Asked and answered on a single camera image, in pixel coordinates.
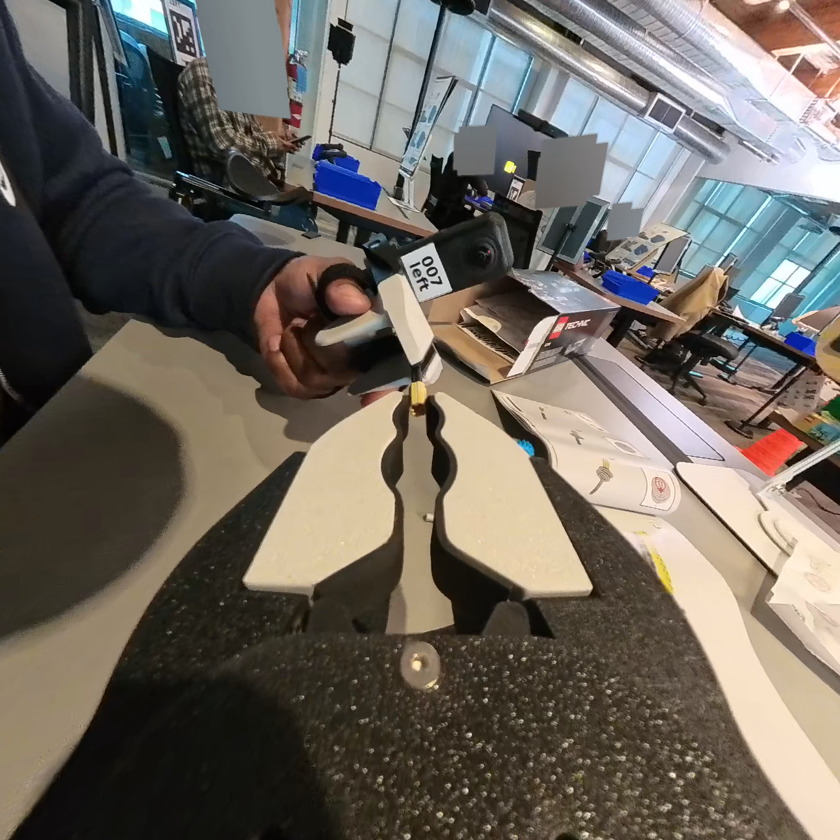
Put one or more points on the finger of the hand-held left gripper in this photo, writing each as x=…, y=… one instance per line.
x=433, y=373
x=407, y=321

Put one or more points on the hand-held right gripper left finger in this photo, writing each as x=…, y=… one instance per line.
x=328, y=505

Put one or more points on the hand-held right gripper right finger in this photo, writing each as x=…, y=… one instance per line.
x=505, y=518

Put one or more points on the lego vehicle model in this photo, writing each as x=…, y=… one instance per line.
x=525, y=449

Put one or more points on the open lego box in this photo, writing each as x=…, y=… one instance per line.
x=558, y=328

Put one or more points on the person's left hand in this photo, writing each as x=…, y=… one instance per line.
x=289, y=328

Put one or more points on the wooden table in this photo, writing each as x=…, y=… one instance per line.
x=374, y=216

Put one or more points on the open instruction booklet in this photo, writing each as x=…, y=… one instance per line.
x=590, y=446

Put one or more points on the grey monitor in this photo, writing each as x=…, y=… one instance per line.
x=577, y=226

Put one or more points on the white roll-up banner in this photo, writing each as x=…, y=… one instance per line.
x=423, y=131

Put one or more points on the small blue storage bin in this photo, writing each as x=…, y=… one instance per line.
x=334, y=152

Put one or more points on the board with blue shapes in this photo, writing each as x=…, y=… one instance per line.
x=649, y=243

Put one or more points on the black phone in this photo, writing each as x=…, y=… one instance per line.
x=300, y=139

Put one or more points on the black swivel chair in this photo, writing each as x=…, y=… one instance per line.
x=249, y=177

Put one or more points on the white printed instruction sheet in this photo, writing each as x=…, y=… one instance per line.
x=709, y=610

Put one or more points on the beige jacket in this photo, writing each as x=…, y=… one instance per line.
x=695, y=298

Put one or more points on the black office chair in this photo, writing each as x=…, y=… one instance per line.
x=689, y=354

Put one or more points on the red fire extinguisher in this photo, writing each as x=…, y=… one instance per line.
x=295, y=82

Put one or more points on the black box on pole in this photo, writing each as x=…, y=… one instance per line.
x=341, y=39

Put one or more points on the red orange sheet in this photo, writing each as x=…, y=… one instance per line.
x=771, y=453

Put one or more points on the white paper parts bags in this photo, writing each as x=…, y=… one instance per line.
x=810, y=590

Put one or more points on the green cardboard box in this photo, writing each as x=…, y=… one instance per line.
x=825, y=420

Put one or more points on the black white marker sign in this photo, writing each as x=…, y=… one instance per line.
x=184, y=29

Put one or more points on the silver ventilation duct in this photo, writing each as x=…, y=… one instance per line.
x=590, y=65

